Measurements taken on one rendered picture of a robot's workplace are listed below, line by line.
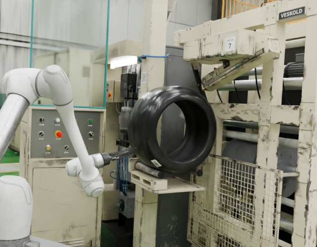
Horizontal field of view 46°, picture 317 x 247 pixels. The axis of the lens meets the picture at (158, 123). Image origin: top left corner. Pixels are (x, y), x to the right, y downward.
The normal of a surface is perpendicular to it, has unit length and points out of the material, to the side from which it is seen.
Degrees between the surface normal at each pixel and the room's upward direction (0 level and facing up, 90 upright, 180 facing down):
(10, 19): 90
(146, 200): 90
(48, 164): 90
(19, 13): 90
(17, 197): 74
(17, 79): 58
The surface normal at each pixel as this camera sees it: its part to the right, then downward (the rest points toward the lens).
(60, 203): 0.46, 0.07
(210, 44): -0.89, -0.02
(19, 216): 0.67, 0.04
